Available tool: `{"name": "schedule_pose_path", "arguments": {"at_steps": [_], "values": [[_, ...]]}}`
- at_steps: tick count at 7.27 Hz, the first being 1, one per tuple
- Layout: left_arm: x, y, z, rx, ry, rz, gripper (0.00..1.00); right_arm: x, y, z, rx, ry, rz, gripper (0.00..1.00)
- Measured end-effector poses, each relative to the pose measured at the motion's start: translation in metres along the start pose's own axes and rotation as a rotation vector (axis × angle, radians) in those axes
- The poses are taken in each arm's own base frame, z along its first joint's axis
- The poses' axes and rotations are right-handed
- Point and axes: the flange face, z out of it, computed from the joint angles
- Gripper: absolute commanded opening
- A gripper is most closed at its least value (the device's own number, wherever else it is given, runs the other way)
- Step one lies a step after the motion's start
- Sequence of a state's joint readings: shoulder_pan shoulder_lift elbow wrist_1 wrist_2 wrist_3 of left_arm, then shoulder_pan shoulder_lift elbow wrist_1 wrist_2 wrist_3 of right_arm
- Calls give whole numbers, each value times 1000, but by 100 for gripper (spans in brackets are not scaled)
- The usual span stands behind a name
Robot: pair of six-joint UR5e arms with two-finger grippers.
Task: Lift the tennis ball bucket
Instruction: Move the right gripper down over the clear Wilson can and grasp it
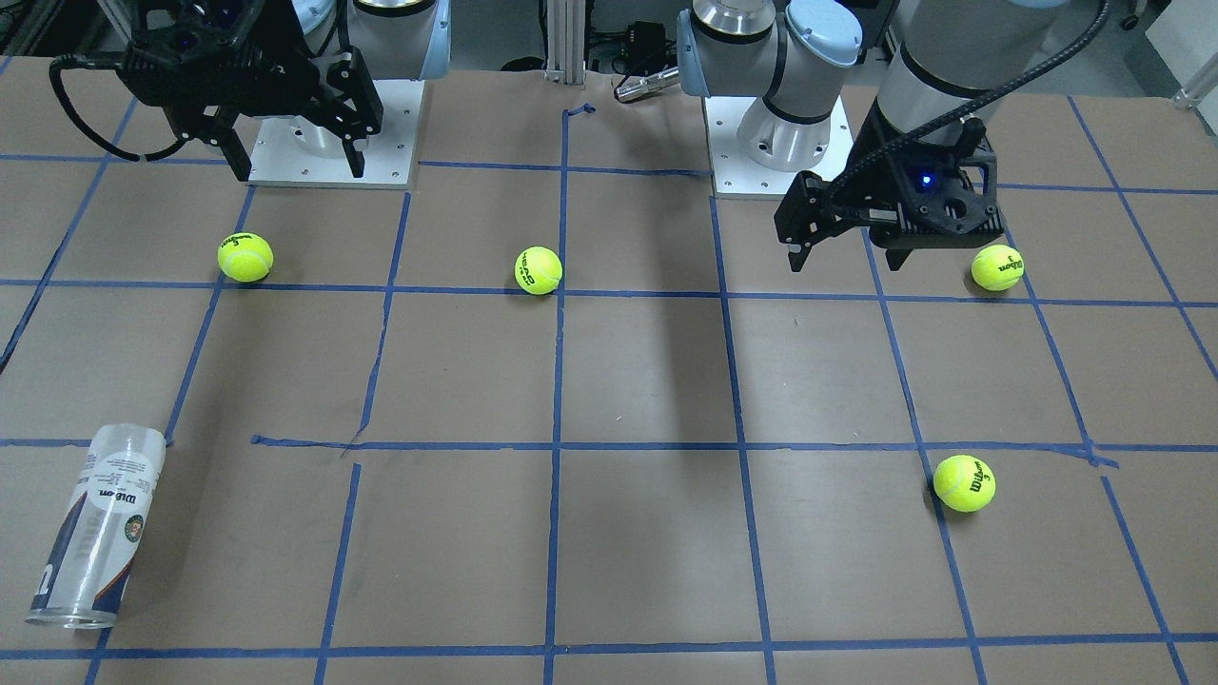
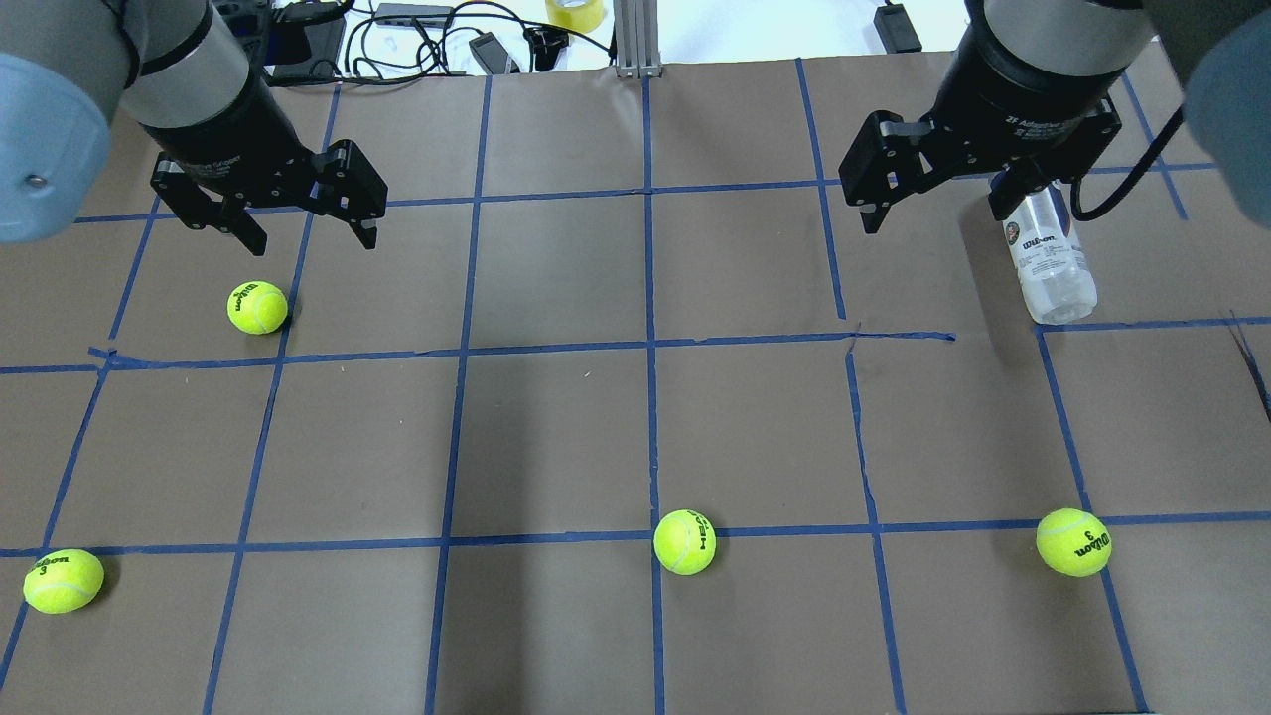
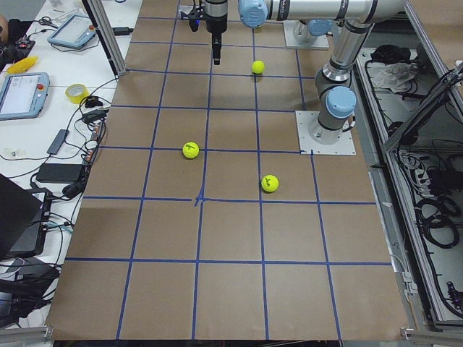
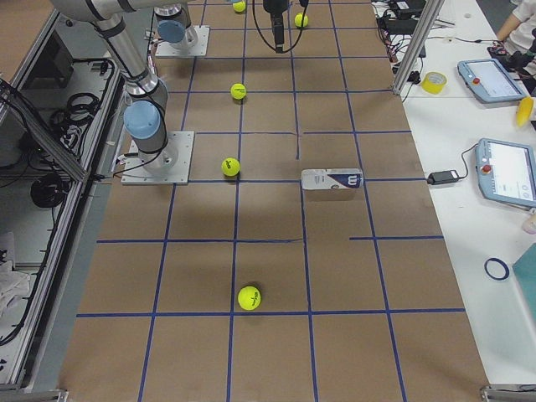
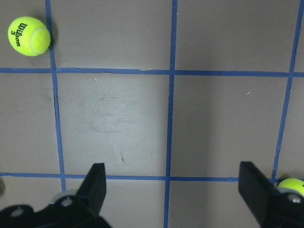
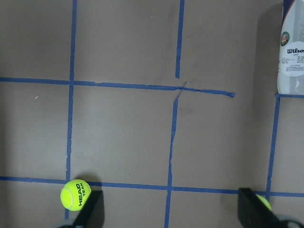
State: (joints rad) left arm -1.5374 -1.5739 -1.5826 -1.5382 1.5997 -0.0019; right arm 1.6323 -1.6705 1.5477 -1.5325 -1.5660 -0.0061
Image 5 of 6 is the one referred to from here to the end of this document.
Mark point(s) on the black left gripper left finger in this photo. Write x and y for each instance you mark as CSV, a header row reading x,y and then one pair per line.
x,y
92,191

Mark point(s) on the yellow tennis ball near gripper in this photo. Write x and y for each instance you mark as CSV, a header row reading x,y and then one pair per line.
x,y
294,184

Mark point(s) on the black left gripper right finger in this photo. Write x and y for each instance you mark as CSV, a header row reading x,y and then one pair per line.
x,y
256,191

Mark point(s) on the Wilson 3 tennis ball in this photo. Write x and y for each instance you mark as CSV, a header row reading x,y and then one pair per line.
x,y
29,36

